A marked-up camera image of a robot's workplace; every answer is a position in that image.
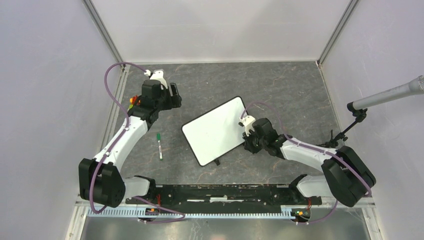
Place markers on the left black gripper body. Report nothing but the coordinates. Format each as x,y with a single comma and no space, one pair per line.
167,102

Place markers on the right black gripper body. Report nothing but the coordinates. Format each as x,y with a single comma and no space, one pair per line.
254,144

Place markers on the green whiteboard marker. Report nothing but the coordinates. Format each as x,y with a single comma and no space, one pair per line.
160,151

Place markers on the small whiteboard with stand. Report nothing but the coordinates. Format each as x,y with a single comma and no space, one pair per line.
216,132

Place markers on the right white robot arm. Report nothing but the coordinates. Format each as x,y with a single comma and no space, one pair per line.
344,175

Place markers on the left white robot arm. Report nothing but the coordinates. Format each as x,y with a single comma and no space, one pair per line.
100,179

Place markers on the black microphone stand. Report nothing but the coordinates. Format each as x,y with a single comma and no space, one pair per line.
359,115

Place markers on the grey microphone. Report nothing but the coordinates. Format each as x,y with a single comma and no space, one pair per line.
414,87

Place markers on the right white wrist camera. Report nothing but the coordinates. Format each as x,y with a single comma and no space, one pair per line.
247,122

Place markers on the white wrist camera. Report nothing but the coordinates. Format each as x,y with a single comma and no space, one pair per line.
157,75
247,122

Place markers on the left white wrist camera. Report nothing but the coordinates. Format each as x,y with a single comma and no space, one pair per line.
157,75

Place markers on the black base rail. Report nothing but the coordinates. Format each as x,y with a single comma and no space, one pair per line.
226,198

